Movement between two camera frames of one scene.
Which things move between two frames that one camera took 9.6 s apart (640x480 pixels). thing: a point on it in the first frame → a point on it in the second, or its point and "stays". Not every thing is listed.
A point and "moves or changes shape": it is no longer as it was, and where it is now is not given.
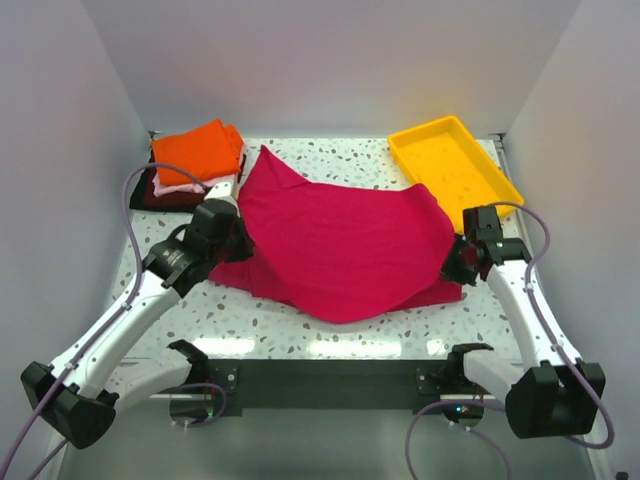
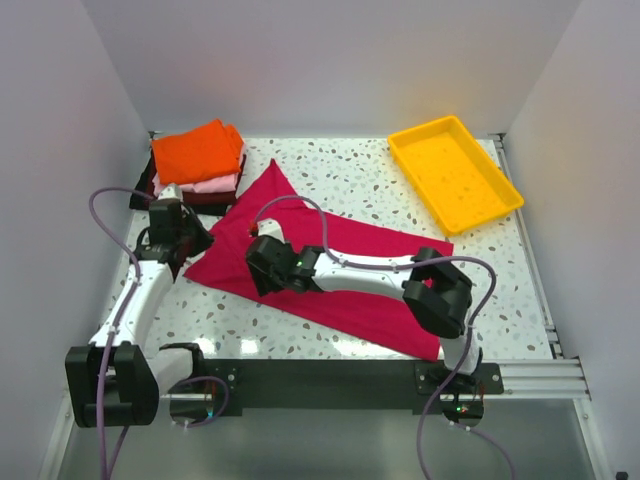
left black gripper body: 236,247 → 192,235
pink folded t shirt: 195,186 stays
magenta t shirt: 342,254 moves or changes shape
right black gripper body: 455,265 → 267,283
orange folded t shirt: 216,150 stays
